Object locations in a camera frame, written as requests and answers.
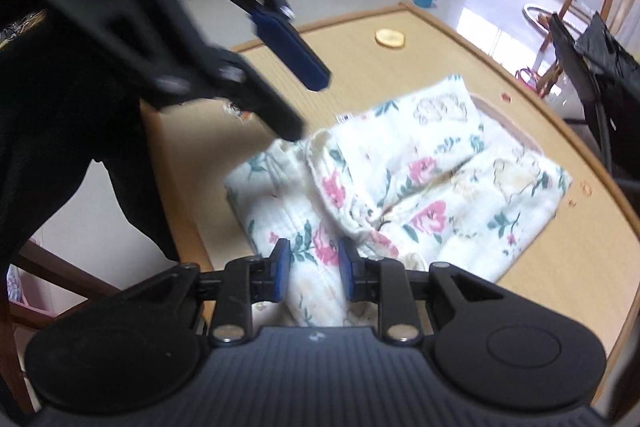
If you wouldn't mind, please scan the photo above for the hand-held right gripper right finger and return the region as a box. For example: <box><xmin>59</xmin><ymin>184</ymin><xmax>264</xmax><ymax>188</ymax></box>
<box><xmin>339</xmin><ymin>238</ymin><xmax>506</xmax><ymax>347</ymax></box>

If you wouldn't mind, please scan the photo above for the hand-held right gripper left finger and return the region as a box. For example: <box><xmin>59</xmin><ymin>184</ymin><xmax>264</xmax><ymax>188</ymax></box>
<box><xmin>125</xmin><ymin>238</ymin><xmax>291</xmax><ymax>348</ymax></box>

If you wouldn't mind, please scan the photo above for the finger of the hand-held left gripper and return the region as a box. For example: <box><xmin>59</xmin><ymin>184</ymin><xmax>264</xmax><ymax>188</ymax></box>
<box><xmin>150</xmin><ymin>48</ymin><xmax>307</xmax><ymax>142</ymax></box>
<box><xmin>192</xmin><ymin>0</ymin><xmax>332</xmax><ymax>92</ymax></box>

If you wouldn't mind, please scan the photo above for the white floral baby shirt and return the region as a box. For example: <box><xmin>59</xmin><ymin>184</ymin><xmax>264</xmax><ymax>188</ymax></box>
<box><xmin>224</xmin><ymin>74</ymin><xmax>574</xmax><ymax>329</ymax></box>

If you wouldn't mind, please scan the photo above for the wooden low table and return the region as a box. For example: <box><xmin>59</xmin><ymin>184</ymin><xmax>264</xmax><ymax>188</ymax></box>
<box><xmin>140</xmin><ymin>2</ymin><xmax>640</xmax><ymax>359</ymax></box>

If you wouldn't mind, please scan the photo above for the round yellow biscuit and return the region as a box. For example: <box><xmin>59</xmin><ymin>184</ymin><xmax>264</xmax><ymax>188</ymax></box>
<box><xmin>375</xmin><ymin>28</ymin><xmax>406</xmax><ymax>50</ymax></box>

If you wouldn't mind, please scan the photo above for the silver hula hoop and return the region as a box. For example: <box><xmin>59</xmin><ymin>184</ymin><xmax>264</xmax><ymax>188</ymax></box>
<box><xmin>522</xmin><ymin>4</ymin><xmax>557</xmax><ymax>28</ymax></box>

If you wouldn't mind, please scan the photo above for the black baby stroller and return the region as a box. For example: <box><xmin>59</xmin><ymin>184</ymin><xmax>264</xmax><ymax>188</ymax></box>
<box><xmin>547</xmin><ymin>11</ymin><xmax>640</xmax><ymax>188</ymax></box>

